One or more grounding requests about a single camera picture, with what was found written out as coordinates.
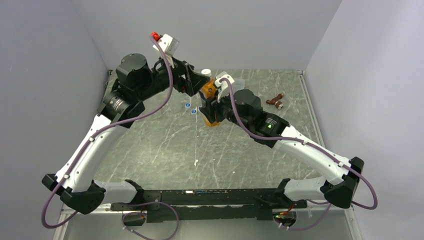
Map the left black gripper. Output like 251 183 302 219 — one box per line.
135 52 210 101

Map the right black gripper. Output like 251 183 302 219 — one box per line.
200 87 252 132

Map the white bottle cap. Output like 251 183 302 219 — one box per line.
200 68 212 77

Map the orange juice bottle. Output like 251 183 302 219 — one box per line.
199 76 219 127

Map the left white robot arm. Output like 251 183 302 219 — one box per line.
42 53 210 215

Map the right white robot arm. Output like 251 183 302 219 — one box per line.
233 89 365 209

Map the clear plastic screw box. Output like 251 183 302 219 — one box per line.
231 78 245 93

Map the brown pipe fitting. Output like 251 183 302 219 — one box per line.
265 93 284 110

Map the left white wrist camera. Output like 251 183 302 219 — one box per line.
150 32 180 68

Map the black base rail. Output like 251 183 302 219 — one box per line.
110 188 308 223

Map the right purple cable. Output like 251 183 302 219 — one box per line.
218 77 379 211

